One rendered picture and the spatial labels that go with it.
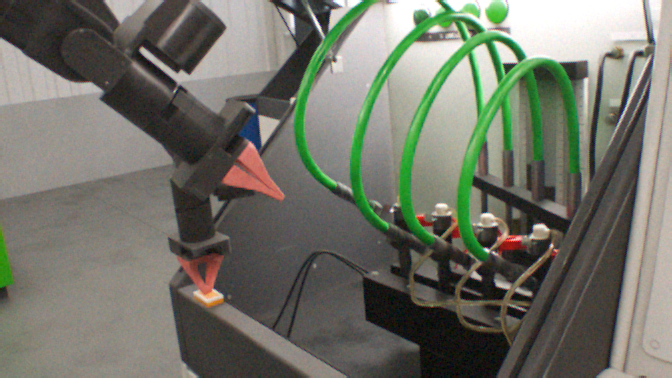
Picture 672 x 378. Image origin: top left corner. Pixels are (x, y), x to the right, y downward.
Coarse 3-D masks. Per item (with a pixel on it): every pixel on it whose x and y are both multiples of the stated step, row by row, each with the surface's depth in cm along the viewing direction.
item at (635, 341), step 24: (648, 120) 61; (648, 144) 61; (648, 168) 61; (648, 192) 61; (648, 216) 62; (648, 240) 61; (648, 264) 61; (624, 288) 63; (648, 288) 61; (624, 312) 62; (648, 312) 60; (624, 336) 63; (648, 336) 60; (624, 360) 63; (648, 360) 61
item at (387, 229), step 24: (432, 24) 77; (480, 24) 83; (384, 72) 73; (504, 72) 88; (360, 120) 72; (504, 120) 91; (360, 144) 72; (504, 144) 92; (360, 168) 73; (504, 168) 92; (360, 192) 73; (408, 240) 80
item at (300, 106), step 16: (368, 0) 81; (352, 16) 79; (336, 32) 78; (464, 32) 94; (320, 48) 77; (320, 64) 77; (304, 80) 76; (480, 80) 97; (304, 96) 76; (480, 96) 98; (304, 112) 77; (480, 112) 99; (304, 128) 77; (304, 144) 77; (304, 160) 78; (320, 176) 80
